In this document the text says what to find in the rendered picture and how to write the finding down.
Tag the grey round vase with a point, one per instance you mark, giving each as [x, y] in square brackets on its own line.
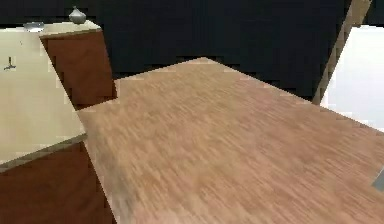
[77, 16]

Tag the brown cabinet with cream worktop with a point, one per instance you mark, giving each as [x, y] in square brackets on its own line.
[40, 100]

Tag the silver bowl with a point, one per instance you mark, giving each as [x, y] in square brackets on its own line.
[33, 26]

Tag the grey object at edge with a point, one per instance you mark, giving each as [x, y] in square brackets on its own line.
[379, 181]

